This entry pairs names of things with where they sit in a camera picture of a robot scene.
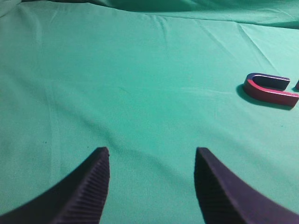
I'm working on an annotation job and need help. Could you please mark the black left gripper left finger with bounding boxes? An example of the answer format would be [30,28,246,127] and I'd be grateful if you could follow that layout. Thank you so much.
[0,147,110,224]

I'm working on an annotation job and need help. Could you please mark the red blue horseshoe magnet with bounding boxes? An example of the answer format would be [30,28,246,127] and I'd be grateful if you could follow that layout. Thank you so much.
[243,73,299,107]

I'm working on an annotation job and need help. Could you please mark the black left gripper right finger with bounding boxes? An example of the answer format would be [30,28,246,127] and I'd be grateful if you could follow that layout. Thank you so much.
[194,147,299,224]

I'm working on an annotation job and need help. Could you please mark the green table cloth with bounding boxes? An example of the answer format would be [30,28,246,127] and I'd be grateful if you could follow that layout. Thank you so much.
[0,0,299,224]

